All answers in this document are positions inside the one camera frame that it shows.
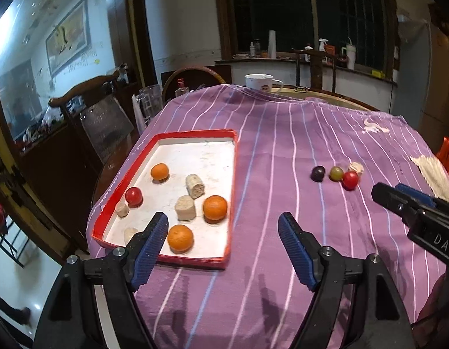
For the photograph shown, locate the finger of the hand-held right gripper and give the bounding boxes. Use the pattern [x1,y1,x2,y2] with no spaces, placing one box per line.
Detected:
[372,183,416,222]
[395,184,438,209]

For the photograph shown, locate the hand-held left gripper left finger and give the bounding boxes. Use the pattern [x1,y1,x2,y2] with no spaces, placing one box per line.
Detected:
[34,211,169,349]

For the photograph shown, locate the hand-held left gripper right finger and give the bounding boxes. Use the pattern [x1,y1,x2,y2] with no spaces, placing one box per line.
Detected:
[277,211,416,349]

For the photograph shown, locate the small orange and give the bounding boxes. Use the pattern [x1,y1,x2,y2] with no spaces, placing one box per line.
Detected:
[150,163,170,181]
[167,225,194,254]

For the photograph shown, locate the large red tomato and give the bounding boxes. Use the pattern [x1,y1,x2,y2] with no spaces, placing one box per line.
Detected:
[125,187,143,207]

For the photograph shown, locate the large orange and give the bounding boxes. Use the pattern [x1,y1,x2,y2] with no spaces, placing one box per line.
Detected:
[203,195,228,223]

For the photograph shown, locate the red rimmed white tray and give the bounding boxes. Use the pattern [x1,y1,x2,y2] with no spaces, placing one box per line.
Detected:
[91,128,239,270]

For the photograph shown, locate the person's right forearm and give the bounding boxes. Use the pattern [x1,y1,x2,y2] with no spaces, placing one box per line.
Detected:
[415,272,449,349]

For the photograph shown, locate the white knitted cloth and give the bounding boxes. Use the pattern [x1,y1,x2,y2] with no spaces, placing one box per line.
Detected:
[410,154,449,206]

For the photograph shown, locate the small red tomato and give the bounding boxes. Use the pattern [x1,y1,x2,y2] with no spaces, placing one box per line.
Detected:
[342,171,360,190]

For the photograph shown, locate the orange plastic stool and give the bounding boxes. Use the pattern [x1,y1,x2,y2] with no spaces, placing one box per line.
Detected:
[437,135,449,175]

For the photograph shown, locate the purple striped cloth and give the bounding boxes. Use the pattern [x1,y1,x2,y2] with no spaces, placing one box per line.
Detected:
[87,83,449,349]

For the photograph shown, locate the grey refrigerator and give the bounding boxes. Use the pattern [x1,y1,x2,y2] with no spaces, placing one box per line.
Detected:
[390,14,434,131]

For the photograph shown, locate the wooden chair with glittery back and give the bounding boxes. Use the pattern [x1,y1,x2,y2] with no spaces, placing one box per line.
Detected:
[49,70,138,176]

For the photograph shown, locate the white tumbler with straw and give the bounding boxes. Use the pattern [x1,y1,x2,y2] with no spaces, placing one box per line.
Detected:
[341,38,356,70]

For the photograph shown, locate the dark wooden chair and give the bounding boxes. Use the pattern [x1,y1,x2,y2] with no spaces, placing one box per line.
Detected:
[292,48,347,91]

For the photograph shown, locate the clear glass jug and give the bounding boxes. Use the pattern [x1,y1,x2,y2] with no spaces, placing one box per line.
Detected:
[132,84,164,125]

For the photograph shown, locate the white counter ledge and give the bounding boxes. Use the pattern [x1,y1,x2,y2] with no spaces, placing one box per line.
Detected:
[214,55,398,97]

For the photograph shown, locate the white cartoon mug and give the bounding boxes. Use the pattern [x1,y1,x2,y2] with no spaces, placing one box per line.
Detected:
[245,74,284,93]

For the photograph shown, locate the round wooden hoop chair back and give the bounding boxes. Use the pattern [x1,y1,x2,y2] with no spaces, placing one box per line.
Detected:
[161,66,227,103]

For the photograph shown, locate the dark window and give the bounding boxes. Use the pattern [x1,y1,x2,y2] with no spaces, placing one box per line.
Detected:
[229,0,389,68]

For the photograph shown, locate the framed wall painting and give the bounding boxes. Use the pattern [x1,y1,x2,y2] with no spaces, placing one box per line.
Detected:
[45,0,92,78]

